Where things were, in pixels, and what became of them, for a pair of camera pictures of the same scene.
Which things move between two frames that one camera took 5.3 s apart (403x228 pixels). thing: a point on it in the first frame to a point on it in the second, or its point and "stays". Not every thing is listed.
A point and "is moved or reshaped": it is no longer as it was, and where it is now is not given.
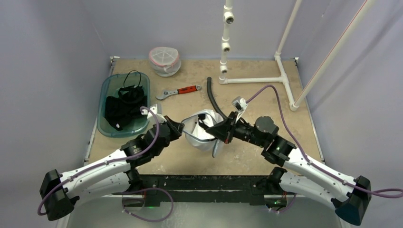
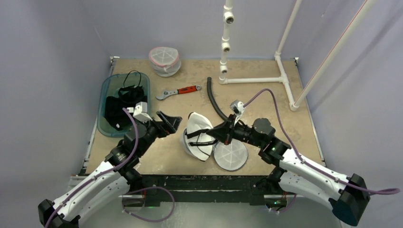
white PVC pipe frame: (228, 19) stays
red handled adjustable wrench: (184, 90) stays
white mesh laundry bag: (195, 127) to (230, 156)
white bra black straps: (205, 121) is moved or reshaped
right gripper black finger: (224, 129) stays
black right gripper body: (229, 129) stays
